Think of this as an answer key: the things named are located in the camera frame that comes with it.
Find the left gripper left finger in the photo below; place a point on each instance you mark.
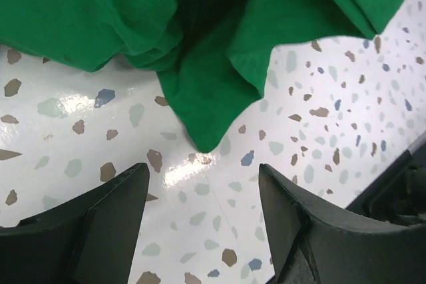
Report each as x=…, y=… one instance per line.
x=88, y=239

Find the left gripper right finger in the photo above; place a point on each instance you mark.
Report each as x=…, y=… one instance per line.
x=314, y=241

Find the green t shirt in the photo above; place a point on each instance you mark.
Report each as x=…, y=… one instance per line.
x=211, y=56

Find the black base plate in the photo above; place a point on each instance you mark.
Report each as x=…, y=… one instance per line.
x=392, y=194

